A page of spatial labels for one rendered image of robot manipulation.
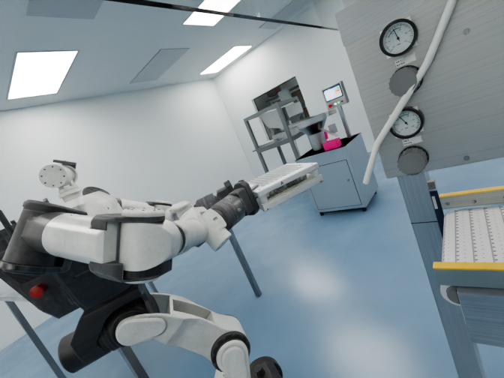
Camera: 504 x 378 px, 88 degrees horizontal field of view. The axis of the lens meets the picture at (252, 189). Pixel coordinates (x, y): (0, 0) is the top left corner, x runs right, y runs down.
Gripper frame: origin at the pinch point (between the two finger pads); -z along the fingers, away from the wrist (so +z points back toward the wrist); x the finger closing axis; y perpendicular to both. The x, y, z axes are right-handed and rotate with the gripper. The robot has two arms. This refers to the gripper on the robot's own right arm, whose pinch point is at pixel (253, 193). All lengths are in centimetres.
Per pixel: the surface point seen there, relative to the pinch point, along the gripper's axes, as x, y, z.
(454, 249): 16, 53, 13
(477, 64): -16, 62, 26
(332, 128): 15, -58, -221
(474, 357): 64, 48, -4
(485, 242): 16, 58, 11
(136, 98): -169, -418, -250
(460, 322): 52, 47, -4
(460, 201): 14, 54, -4
